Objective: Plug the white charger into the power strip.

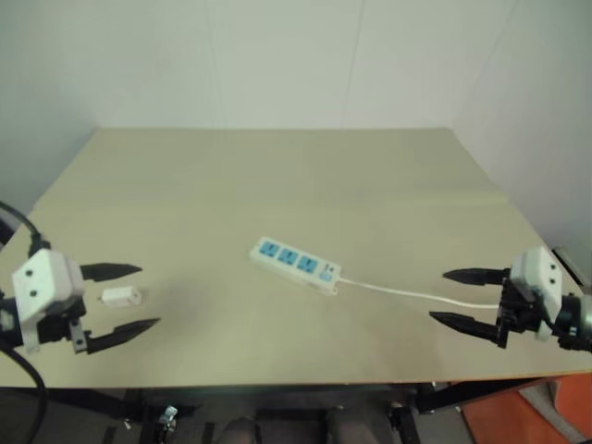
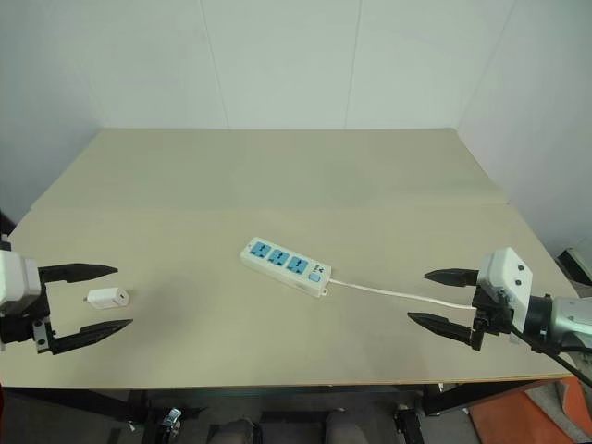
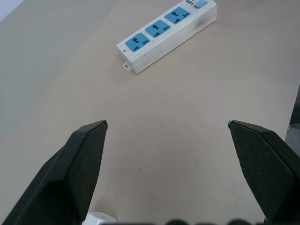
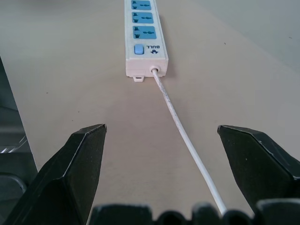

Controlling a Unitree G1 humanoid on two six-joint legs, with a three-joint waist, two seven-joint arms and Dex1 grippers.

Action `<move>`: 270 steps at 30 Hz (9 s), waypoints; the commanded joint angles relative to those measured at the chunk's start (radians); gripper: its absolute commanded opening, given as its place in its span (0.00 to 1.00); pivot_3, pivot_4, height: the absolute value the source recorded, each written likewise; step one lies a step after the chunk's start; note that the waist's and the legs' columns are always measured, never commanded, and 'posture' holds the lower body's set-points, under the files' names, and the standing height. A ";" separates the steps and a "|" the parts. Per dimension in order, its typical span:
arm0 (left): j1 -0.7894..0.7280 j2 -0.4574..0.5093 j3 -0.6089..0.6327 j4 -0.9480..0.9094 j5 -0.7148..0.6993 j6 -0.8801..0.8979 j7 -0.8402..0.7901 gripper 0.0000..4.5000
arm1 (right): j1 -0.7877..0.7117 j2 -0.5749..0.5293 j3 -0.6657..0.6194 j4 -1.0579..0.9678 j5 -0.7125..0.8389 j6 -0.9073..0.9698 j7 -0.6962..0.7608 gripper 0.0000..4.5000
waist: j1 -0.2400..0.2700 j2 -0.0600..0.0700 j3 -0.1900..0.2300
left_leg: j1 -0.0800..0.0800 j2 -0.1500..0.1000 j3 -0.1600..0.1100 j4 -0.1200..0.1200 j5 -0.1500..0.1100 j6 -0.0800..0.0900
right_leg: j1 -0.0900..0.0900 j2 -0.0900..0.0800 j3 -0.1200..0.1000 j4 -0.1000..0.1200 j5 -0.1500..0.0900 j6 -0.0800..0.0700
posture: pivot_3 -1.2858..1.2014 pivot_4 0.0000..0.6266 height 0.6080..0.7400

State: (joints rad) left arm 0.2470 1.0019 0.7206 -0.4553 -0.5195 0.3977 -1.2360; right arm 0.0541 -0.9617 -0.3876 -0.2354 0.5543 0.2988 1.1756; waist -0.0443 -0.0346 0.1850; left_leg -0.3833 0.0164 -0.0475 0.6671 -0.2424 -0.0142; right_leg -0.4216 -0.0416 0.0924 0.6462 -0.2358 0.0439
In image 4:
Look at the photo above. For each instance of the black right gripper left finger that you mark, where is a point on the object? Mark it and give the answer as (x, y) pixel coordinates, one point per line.
(63, 178)

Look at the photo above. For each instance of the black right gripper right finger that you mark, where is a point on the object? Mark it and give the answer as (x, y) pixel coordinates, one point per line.
(255, 168)

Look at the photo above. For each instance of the white power strip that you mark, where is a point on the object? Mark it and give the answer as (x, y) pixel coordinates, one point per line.
(145, 37)

